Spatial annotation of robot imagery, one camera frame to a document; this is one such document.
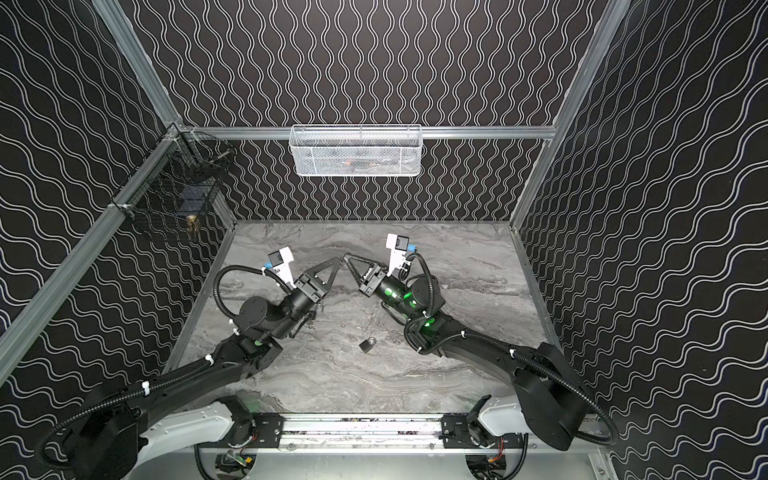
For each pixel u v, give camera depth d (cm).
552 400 42
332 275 64
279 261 63
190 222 82
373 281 59
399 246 62
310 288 60
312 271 62
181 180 97
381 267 63
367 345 89
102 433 40
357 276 64
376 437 74
